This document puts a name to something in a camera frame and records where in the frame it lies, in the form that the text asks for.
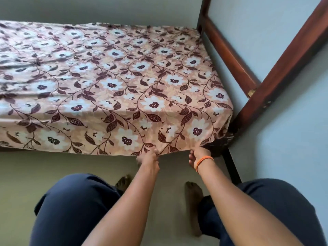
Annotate person's left hand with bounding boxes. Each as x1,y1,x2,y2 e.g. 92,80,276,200
136,148,161,173

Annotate person's right hand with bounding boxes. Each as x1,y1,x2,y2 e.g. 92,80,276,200
188,147,212,170

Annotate black bed frame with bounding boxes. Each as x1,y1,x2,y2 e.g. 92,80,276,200
205,135,243,185

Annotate peach floral sheet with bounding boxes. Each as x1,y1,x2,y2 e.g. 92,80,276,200
0,20,234,156

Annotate brown wooden bed headboard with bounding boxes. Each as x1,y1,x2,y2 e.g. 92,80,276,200
196,0,328,142

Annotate person's left forearm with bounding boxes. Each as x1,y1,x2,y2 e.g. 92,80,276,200
82,165,161,246

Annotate person's right forearm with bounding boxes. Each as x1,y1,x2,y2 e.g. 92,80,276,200
197,161,305,246

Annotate person's dark trousers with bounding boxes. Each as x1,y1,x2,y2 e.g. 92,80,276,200
29,173,327,246

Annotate orange wrist band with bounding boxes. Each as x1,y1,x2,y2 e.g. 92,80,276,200
194,155,215,173

